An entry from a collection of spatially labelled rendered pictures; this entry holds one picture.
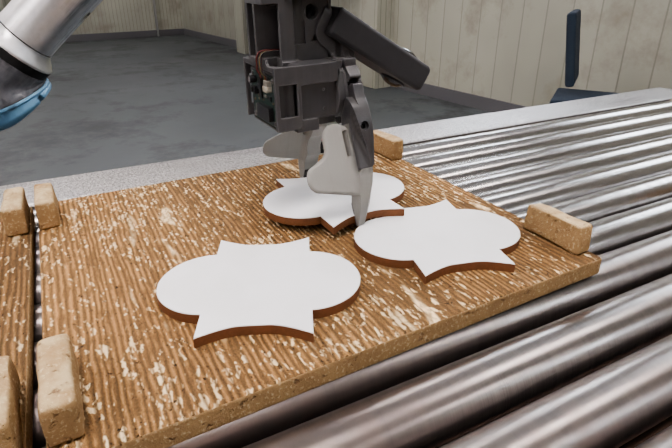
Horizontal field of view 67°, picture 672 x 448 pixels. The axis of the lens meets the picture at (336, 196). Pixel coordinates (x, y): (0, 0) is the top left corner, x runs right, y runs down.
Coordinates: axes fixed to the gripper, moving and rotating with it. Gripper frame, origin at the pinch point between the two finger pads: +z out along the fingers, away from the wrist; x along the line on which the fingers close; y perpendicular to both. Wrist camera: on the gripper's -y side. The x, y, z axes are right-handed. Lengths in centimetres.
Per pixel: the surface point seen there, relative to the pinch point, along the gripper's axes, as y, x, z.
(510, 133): -40.5, -14.9, 4.1
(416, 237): -2.2, 10.3, 0.5
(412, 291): 2.3, 15.7, 1.2
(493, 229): -9.1, 12.4, 0.6
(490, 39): -323, -301, 39
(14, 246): 28.2, -6.5, 0.6
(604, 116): -63, -14, 5
